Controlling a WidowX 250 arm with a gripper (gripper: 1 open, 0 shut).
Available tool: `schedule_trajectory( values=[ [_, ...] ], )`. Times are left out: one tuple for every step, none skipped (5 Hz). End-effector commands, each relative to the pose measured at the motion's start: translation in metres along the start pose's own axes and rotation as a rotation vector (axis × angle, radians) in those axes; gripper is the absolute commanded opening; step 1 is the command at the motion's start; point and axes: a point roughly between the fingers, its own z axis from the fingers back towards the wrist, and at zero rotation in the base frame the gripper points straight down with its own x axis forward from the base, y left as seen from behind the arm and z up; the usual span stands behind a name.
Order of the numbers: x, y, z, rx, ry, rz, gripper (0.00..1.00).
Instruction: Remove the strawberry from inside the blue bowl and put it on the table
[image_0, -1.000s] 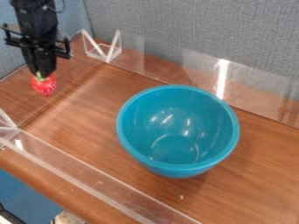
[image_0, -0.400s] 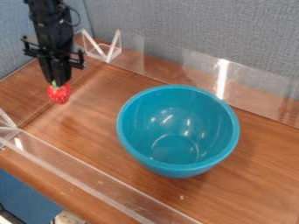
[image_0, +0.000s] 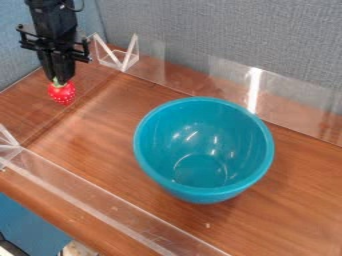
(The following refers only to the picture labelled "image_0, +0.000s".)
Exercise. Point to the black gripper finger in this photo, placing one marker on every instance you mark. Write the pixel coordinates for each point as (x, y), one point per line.
(66, 68)
(47, 64)

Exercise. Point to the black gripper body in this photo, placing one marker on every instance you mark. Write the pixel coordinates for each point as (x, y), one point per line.
(54, 31)

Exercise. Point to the red toy strawberry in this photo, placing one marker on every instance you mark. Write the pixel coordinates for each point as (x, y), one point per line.
(63, 93)

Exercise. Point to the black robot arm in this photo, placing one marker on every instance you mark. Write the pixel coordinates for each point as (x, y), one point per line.
(45, 2)

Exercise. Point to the blue plastic bowl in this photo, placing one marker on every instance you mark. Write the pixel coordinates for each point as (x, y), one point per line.
(204, 148)

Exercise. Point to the clear acrylic front barrier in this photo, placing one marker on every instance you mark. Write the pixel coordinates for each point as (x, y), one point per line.
(34, 179)

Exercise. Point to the clear acrylic barrier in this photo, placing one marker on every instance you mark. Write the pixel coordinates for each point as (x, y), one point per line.
(291, 103)
(34, 179)

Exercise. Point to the clear acrylic back barrier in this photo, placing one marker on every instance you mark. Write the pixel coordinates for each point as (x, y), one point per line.
(291, 103)

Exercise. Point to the clear acrylic corner bracket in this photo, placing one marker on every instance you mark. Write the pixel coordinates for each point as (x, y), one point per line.
(117, 59)

